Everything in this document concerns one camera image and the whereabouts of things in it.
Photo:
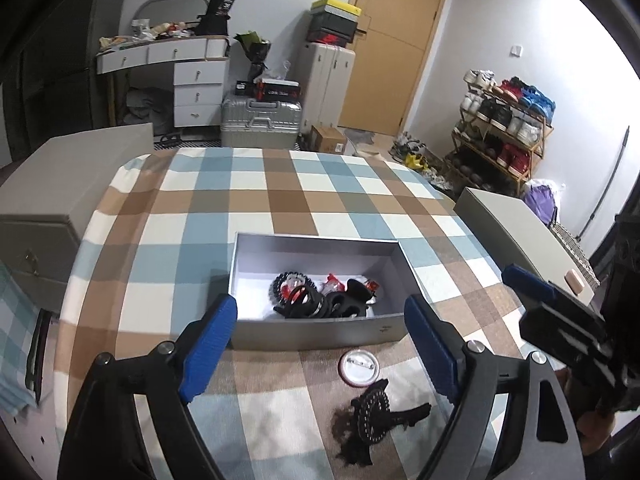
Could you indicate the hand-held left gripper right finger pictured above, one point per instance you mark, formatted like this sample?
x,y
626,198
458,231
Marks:
x,y
430,350

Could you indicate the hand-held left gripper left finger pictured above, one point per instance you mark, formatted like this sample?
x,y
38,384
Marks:
x,y
210,350

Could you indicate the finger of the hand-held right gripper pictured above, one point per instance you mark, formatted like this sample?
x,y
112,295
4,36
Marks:
x,y
527,282
560,332

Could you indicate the small red hair clip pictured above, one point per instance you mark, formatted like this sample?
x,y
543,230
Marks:
x,y
334,280
372,286

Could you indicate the grey storage box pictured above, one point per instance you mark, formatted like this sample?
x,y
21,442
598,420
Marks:
x,y
320,332

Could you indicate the pink small block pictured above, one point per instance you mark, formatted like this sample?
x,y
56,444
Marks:
x,y
574,281

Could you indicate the woven basket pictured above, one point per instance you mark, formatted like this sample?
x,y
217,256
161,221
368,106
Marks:
x,y
575,250

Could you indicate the grey bedside cabinet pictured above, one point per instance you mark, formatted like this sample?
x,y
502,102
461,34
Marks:
x,y
505,225
75,160

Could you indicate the round pin badge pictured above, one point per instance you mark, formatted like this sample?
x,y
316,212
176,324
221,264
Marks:
x,y
357,367

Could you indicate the purple bag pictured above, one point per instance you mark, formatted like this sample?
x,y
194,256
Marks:
x,y
545,202

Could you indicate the black pole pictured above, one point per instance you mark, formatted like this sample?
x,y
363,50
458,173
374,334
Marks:
x,y
612,175

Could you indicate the checkered tablecloth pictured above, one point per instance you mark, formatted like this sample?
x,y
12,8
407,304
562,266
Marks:
x,y
200,220

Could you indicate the wooden shoe rack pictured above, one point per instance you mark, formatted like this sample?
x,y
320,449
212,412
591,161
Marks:
x,y
542,135

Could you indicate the pile of shoes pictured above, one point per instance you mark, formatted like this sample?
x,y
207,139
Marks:
x,y
417,160

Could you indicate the row of sneakers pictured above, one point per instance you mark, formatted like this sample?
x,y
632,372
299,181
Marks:
x,y
510,110

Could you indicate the blue plaid cloth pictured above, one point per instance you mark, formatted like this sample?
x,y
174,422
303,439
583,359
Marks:
x,y
15,340

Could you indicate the striped floor mat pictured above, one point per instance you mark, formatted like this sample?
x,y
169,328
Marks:
x,y
190,145

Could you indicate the silver suitcase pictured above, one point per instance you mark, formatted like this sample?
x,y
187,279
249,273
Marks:
x,y
260,122

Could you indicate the small cardboard box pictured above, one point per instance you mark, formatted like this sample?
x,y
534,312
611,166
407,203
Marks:
x,y
327,139

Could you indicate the grey clothes pile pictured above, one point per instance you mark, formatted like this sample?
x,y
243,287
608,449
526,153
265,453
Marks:
x,y
145,107

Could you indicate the small black box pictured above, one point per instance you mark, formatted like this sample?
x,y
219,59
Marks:
x,y
245,87

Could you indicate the white dressing table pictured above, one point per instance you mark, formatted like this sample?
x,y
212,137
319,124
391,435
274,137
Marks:
x,y
197,80

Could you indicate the wooden door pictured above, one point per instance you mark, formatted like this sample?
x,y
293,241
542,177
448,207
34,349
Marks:
x,y
395,35

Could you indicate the white suitcase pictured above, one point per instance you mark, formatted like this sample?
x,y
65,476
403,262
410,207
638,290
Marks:
x,y
325,85

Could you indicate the clear plastic bag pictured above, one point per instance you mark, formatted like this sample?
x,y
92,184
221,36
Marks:
x,y
282,71

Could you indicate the black wrapped flower bouquet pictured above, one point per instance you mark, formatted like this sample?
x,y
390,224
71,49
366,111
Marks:
x,y
255,52

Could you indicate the red and black shoe box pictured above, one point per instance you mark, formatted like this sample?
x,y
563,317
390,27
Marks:
x,y
330,36

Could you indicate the pile of desk clutter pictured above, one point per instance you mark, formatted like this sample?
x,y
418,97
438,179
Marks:
x,y
145,32

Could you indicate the black bag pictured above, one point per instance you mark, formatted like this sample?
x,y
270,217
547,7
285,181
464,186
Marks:
x,y
217,15

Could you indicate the yellow shoe box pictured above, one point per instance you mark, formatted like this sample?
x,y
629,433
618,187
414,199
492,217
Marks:
x,y
335,6

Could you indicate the arched mirror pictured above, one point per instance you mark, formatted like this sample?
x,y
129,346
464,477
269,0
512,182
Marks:
x,y
165,7

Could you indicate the dark refrigerator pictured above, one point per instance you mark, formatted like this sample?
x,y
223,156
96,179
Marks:
x,y
102,20

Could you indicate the white wall switch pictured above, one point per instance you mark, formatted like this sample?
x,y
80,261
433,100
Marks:
x,y
515,50

